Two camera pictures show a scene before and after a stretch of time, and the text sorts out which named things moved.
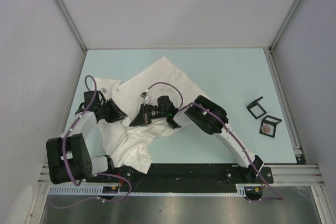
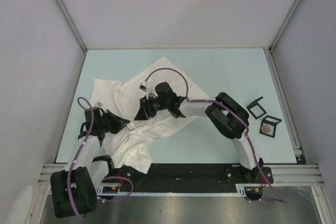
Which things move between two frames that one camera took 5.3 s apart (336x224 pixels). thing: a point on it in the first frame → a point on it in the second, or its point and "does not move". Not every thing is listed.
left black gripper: (117, 114) → (118, 123)
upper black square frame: (253, 104) does not move
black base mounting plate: (188, 178) does not move
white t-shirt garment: (128, 145) does not move
